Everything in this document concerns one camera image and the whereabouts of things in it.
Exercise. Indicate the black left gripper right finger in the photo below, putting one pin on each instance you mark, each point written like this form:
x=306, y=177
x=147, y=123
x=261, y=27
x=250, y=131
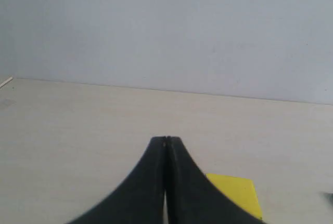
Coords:
x=191, y=197

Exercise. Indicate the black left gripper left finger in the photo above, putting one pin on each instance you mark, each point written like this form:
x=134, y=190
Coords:
x=140, y=196

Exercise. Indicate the yellow cube block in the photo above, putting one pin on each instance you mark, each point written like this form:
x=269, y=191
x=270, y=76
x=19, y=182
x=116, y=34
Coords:
x=239, y=190

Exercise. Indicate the white stick at table edge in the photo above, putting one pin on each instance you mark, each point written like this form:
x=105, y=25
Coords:
x=5, y=81

